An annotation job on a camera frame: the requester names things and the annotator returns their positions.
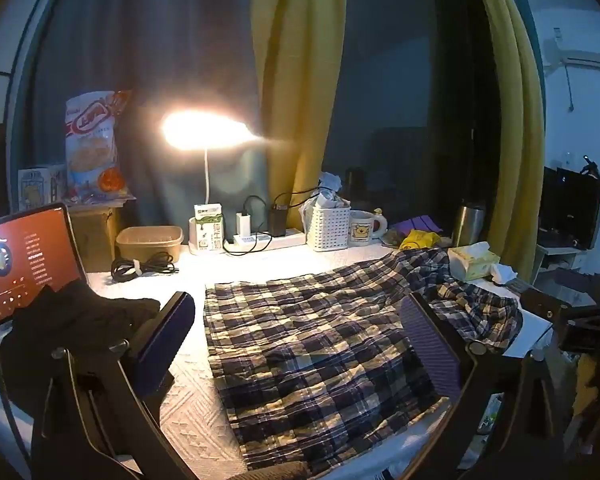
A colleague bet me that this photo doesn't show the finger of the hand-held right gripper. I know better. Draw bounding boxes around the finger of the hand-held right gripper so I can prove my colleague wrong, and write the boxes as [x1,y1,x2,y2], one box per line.
[559,310,600,357]
[519,271,600,323]

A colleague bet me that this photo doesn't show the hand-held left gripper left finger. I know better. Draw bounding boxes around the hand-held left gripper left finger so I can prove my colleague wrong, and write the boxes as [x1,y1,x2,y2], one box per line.
[30,290,198,480]

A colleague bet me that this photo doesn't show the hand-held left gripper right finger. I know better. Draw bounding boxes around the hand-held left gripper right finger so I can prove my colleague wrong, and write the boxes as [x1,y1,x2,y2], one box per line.
[401,291,567,480]

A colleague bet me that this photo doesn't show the plaid pants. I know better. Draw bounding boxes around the plaid pants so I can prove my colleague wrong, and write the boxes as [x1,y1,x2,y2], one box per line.
[202,246,525,476]

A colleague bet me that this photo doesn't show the white shelf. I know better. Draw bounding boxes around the white shelf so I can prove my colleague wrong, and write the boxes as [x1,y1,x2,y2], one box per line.
[532,242,588,286]

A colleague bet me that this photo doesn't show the crumpled white tissue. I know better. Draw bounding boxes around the crumpled white tissue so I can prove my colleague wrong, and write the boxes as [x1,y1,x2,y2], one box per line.
[490,263,518,286]

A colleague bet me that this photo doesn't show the white textured tablecloth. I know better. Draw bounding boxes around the white textured tablecloth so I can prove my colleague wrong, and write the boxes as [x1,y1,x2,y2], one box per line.
[0,242,553,480]

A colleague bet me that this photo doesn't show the yellow tissue pack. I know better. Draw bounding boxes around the yellow tissue pack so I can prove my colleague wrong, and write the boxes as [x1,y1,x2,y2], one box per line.
[447,241,501,282]

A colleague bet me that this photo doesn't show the brown plastic container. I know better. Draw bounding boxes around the brown plastic container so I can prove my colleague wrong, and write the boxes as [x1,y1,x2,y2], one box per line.
[115,226,184,263]

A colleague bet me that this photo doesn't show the black cloth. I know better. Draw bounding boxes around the black cloth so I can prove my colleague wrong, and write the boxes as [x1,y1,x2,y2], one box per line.
[0,280,162,411]

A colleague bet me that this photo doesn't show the stainless steel tumbler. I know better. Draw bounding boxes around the stainless steel tumbler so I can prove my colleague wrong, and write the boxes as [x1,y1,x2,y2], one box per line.
[451,202,486,248]

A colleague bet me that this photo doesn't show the yellow plastic bag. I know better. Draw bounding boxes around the yellow plastic bag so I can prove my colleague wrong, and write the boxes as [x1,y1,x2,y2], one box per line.
[399,229,443,251]

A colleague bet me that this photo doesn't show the cardboard box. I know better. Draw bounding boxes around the cardboard box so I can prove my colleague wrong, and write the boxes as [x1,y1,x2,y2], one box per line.
[67,195,136,273]

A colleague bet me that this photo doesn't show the purple pouch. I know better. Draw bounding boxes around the purple pouch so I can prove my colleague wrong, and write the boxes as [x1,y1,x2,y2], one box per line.
[395,215,441,235]

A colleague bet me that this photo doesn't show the white bear print mug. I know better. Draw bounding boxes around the white bear print mug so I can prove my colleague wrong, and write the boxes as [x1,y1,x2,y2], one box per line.
[349,209,388,246]

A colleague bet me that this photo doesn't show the white power strip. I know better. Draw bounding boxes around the white power strip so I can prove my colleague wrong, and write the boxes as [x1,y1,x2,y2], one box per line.
[224,228,306,252]

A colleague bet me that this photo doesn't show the tablet with lit screen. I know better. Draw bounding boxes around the tablet with lit screen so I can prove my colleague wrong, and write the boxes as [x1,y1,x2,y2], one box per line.
[0,203,88,326]

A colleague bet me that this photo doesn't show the white plastic basket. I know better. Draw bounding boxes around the white plastic basket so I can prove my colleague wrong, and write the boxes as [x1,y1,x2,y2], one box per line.
[306,205,352,252]

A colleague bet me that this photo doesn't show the black power adapter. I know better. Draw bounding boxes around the black power adapter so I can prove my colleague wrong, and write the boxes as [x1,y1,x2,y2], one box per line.
[268,205,288,237]

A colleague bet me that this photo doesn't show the crumpled white paper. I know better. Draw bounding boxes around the crumpled white paper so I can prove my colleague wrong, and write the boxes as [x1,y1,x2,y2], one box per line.
[317,171,347,208]

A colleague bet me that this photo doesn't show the small illustrated paper box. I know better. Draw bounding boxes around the small illustrated paper box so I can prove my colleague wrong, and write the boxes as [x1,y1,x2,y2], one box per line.
[17,164,68,211]

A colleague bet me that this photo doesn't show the yellow curtain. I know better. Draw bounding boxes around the yellow curtain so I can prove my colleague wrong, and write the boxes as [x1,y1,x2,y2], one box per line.
[250,0,348,211]
[467,0,547,281]

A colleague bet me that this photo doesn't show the large snack bag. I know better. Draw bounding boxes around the large snack bag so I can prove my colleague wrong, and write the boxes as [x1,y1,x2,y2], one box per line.
[64,89,133,198]

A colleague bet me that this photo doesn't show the white desk lamp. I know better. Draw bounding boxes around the white desk lamp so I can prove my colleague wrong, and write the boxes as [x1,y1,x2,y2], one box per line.
[161,110,261,252]

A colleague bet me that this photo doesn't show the white air conditioner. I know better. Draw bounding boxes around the white air conditioner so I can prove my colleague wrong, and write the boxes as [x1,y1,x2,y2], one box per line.
[542,27,600,72]

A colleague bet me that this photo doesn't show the blue-grey curtain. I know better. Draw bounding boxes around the blue-grey curtain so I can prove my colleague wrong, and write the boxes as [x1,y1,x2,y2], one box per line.
[30,0,271,241]

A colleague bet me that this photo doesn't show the bundled black cable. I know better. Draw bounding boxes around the bundled black cable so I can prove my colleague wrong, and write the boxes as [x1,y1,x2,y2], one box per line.
[111,252,180,281]

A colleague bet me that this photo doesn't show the thin black cable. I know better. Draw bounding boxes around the thin black cable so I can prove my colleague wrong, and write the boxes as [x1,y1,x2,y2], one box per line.
[0,270,31,466]

